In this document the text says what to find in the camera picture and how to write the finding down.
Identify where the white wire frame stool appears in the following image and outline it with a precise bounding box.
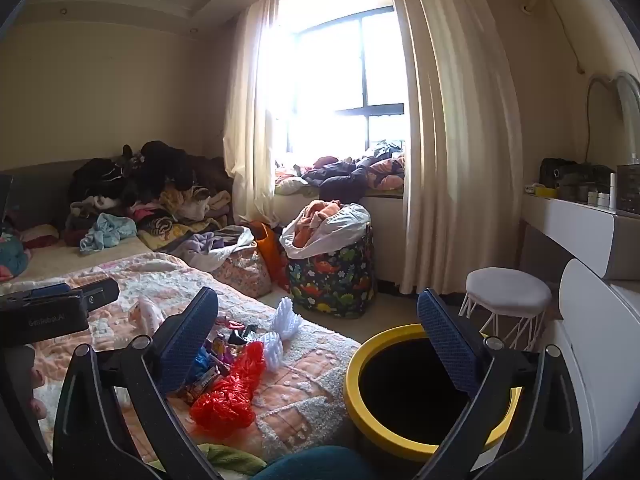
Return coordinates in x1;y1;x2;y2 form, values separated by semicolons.
459;267;553;353

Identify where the thick cream curtain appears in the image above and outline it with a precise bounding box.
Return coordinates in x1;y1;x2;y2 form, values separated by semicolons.
385;0;526;296

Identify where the white framed mirror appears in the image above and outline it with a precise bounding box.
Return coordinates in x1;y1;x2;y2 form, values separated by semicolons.
585;71;640;171

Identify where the yellow rim trash bin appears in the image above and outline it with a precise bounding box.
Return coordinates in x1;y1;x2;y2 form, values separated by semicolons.
344;324;523;463

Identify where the pink patterned quilt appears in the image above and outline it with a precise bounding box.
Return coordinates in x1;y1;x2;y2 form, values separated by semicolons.
0;252;361;466

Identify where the white vanity desk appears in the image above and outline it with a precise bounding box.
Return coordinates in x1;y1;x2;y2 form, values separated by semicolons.
520;192;640;281

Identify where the light blue cloth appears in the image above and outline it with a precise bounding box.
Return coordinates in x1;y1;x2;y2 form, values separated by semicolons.
80;212;137;253

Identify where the white curved cabinet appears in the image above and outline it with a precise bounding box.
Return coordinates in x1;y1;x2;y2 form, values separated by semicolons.
542;259;640;480

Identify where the dark organizer box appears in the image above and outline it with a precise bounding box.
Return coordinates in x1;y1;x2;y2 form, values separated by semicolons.
616;164;640;213

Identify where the pink floral fabric bag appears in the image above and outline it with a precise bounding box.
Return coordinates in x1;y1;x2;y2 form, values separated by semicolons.
212;245;273;303

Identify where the white lilac garment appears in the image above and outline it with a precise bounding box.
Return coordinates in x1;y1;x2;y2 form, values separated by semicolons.
190;225;256;271

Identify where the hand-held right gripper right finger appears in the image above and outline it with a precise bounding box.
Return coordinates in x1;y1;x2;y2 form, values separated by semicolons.
415;287;593;480

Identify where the dinosaur print laundry bag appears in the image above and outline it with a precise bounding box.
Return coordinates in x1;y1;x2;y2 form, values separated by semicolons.
279;200;377;320

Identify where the orange towel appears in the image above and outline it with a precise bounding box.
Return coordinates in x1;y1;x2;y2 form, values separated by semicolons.
292;200;343;248

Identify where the heap of clothes on windowsill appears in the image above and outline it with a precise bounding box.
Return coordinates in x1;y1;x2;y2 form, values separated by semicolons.
275;140;406;196

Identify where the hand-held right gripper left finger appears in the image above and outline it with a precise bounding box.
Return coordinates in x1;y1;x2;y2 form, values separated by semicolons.
52;286;221;480

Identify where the sheer cream curtain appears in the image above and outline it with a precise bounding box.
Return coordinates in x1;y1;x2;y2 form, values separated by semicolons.
222;0;296;226

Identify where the red brown snack wrapper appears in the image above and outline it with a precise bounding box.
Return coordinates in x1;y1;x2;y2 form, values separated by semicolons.
180;366;223;406

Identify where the grey headboard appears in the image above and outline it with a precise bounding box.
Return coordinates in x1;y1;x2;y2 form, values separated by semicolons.
0;160;91;231

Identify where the person's left hand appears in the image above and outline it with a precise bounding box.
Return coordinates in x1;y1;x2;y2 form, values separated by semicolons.
27;362;50;421

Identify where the white printed tube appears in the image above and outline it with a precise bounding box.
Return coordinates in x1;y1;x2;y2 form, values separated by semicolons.
131;296;166;336

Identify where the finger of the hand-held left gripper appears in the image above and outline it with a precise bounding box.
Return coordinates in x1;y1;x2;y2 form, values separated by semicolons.
0;282;73;306
75;277;121;317

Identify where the pile of dark clothes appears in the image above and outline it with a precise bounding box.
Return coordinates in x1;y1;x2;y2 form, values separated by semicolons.
62;140;236;253

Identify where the green cloth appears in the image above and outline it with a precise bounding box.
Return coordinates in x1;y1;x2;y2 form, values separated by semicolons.
197;442;268;478

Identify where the blue pink printed cloth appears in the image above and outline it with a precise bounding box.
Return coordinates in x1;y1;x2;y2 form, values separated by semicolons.
0;232;31;281

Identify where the teal cloth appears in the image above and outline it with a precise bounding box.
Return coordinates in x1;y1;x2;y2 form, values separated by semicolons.
250;445;431;480

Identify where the white foam fruit net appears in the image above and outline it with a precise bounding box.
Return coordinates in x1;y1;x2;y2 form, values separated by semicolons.
261;331;286;372
272;296;303;341

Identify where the red plastic mesh bag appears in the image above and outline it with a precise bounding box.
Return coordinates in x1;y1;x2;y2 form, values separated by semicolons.
189;341;266;440

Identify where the window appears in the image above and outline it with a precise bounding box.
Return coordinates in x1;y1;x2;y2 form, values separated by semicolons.
277;5;408;161

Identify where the orange bag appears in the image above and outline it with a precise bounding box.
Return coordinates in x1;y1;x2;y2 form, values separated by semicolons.
250;220;291;293

